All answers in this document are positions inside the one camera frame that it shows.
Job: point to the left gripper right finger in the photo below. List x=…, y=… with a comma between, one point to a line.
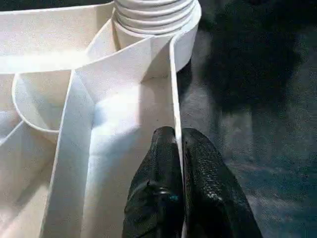
x=210, y=193

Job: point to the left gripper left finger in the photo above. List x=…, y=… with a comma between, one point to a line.
x=158, y=186

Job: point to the white plastic table top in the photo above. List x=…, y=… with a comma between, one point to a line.
x=49, y=148

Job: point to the white table leg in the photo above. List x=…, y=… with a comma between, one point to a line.
x=153, y=15

